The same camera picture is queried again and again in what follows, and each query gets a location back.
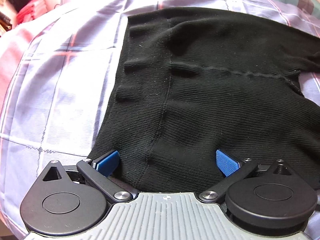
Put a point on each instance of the pink folded clothes stack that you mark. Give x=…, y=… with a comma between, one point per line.
x=33, y=10

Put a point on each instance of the black knit pants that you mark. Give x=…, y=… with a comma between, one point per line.
x=191, y=81

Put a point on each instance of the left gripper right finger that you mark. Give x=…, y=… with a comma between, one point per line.
x=234, y=170

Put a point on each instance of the plaid purple bed sheet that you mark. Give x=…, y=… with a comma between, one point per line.
x=57, y=73

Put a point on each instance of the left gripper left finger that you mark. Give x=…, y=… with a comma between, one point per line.
x=96, y=172

